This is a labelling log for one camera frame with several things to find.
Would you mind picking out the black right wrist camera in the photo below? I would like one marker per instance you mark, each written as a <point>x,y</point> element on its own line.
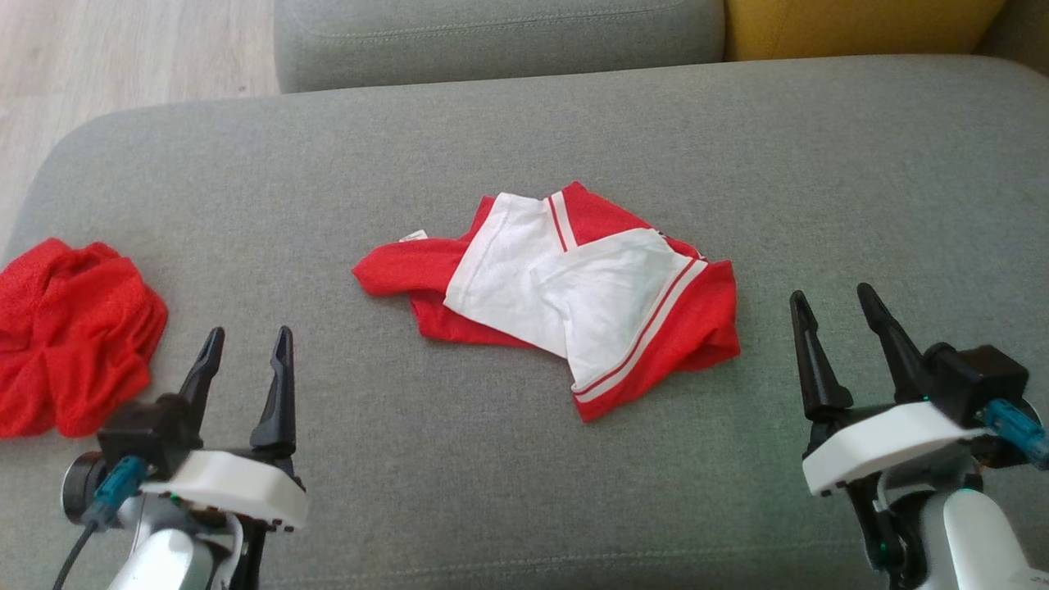
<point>979,377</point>

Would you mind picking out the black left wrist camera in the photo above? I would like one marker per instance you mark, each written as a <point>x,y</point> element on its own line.
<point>143,430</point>

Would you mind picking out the yellow sofa back cushion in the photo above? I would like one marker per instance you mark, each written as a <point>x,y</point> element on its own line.
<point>860,24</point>

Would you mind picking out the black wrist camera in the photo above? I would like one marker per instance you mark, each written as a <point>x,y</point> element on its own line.
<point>979,377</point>
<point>143,430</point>

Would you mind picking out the red and white jersey shirt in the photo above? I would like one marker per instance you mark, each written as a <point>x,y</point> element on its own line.
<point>508,270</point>

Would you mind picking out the red mesh shorts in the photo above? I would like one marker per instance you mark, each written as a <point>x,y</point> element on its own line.
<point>74,328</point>

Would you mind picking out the large grey sofa seat cushion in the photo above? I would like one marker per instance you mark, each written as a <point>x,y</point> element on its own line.
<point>328,164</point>

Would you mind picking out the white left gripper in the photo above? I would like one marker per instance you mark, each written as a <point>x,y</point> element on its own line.
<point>229,483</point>

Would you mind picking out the grey sofa back cushion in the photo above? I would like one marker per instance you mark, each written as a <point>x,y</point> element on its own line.
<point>1024,29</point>

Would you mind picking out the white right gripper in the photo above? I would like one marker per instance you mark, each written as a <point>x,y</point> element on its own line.
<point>885,438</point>

